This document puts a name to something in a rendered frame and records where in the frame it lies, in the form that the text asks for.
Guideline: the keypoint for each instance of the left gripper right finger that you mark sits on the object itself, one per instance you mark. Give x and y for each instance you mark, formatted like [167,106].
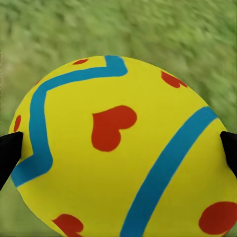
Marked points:
[229,141]

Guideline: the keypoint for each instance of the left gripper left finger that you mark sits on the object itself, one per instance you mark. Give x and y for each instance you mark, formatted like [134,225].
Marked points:
[10,154]

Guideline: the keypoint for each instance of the easter egg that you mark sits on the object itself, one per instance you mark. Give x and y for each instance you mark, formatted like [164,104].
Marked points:
[116,147]

